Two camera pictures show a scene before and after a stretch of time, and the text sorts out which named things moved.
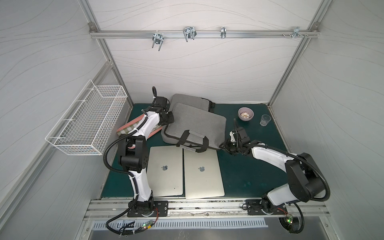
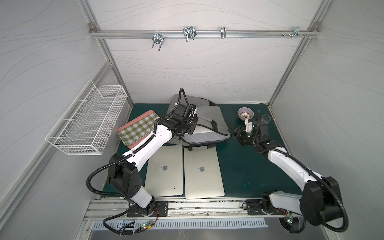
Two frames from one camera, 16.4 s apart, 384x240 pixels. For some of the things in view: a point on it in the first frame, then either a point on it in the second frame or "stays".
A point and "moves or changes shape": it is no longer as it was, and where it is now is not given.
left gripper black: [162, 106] to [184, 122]
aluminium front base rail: [111, 209] stays
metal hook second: [189, 32] stays
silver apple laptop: [203, 174] stays
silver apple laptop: [165, 170] stays
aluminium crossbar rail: [205, 34] stays
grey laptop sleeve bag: [194, 129] moves or changes shape
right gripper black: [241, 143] to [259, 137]
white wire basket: [85, 127] stays
